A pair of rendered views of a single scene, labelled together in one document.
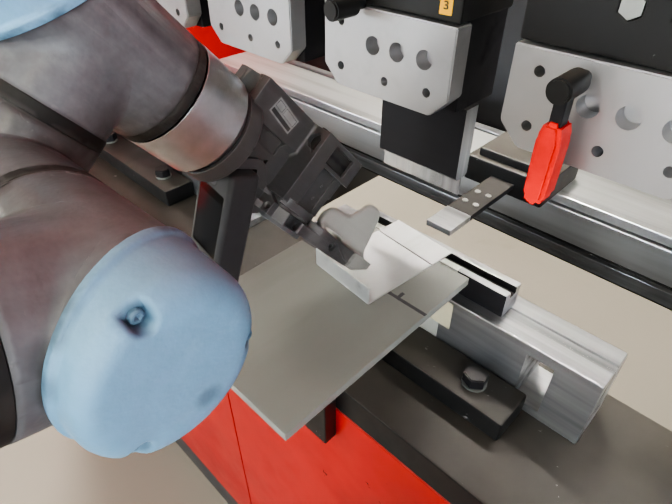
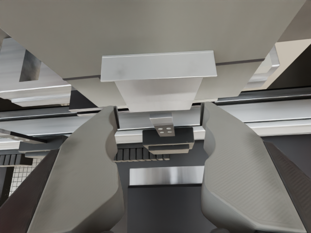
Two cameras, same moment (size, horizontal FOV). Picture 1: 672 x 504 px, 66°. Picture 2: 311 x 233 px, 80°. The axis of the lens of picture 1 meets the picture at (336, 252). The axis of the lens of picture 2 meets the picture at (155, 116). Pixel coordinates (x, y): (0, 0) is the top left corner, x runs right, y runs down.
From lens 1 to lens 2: 0.44 m
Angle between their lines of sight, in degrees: 49
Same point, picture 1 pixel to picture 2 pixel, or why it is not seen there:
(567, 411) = (9, 58)
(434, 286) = (100, 95)
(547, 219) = (146, 118)
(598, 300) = not seen: hidden behind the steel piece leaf
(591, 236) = (123, 120)
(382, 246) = (173, 95)
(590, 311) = not seen: hidden behind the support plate
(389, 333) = (39, 48)
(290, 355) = not seen: outside the picture
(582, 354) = (26, 97)
